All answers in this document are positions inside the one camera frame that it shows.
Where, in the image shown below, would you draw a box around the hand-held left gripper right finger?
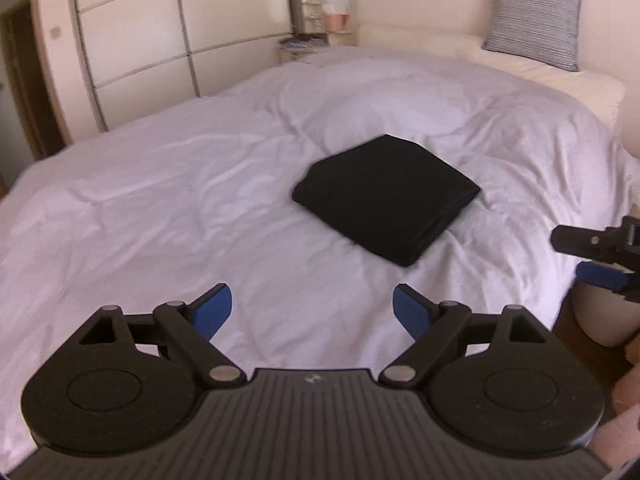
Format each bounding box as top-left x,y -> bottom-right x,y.
378,284 -> 568,389

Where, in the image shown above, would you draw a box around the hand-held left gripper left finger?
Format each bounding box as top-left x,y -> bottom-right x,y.
55,284 -> 246,389

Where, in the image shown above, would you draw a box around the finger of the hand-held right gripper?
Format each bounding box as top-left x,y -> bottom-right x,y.
575,260 -> 640,305
550,216 -> 640,264

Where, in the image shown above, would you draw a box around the white plastic bucket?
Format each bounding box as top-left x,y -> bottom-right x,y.
570,280 -> 640,347

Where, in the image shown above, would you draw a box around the black pants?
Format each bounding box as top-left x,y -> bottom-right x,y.
292,133 -> 482,268

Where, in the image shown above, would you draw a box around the white duvet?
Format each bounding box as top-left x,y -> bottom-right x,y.
0,45 -> 640,461

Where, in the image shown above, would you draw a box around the cream pillow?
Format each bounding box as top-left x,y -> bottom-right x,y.
357,25 -> 627,128

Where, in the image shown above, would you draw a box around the grey checked pillow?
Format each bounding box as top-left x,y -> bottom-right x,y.
481,0 -> 584,72

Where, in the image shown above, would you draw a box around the white nightstand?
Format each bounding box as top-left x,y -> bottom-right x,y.
277,30 -> 360,65

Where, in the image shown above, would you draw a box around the cream panelled wardrobe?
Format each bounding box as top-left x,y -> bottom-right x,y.
30,0 -> 301,136

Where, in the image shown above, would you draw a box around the small shelf rack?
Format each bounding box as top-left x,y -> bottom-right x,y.
299,0 -> 323,35

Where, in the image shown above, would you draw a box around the wooden door frame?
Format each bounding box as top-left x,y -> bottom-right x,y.
0,0 -> 71,196

